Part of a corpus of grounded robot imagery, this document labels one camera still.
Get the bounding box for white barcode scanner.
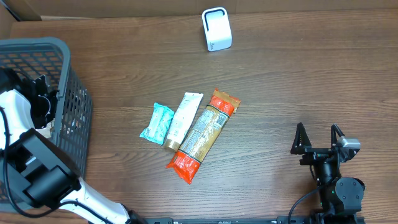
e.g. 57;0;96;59
201;7;232;52

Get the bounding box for white cream tube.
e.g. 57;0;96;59
164;92;203;151

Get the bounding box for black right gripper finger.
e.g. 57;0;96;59
290;123;312;155
331;123;344;146

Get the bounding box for orange noodle packet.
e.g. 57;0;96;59
166;89;241;184

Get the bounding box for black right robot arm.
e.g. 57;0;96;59
287;123;366;224

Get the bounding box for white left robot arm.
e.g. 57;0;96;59
1;68;145;223

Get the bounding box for teal wipes packet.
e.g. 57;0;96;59
139;103;175;145

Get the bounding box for grey plastic mesh basket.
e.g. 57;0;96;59
0;37;93;212

